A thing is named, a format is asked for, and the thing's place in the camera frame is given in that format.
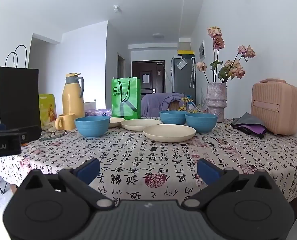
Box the clear-framed eyeglasses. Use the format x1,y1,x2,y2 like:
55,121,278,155
39,129,68,141

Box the yellow-green snack bag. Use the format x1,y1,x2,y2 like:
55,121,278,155
39,94,57,128

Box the blue bowl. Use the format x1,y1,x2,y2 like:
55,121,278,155
74,116,111,138
159,110,188,126
185,113,218,133

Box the yellow flower branch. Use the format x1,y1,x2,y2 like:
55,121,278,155
178,96,202,113

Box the green paper bag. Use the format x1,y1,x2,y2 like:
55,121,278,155
111,77,141,120

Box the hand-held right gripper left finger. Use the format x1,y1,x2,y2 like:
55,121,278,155
19,158,115,210

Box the yellow mug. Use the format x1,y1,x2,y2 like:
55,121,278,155
55,113,76,131

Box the dark brown door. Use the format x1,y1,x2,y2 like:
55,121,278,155
131,60,166,96

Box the white umbrella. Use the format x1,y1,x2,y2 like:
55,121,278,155
190,57,197,89

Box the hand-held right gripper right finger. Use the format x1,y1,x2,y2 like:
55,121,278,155
183,158,279,210

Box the yellow thermos jug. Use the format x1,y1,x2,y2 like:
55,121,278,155
62,73,85,118

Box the grey refrigerator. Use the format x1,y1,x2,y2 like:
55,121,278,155
171,56,197,98

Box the black paper bag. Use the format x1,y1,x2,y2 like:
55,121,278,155
0,45,42,141

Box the purple tissue pack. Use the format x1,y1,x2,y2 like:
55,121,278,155
95,108,113,118

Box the dried pink roses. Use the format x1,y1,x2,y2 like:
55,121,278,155
196,26,256,84

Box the white rubber gloves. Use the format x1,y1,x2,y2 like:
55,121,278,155
42,119,58,131

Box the white plastic pack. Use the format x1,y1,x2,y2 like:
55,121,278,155
84,102,97,117

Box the calligraphy printed tablecloth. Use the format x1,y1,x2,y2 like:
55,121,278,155
0,116,297,203

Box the pale pink ribbed vase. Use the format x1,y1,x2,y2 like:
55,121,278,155
206,82,228,123

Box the grey and purple cloth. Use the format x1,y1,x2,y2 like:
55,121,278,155
230,112,267,140

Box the cream plate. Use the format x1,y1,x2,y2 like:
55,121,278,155
120,119,162,131
109,117,125,128
142,124,196,143

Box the pink small suitcase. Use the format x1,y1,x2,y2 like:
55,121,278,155
250,78,297,136

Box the wooden chair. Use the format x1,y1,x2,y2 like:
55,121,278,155
169,100,183,111

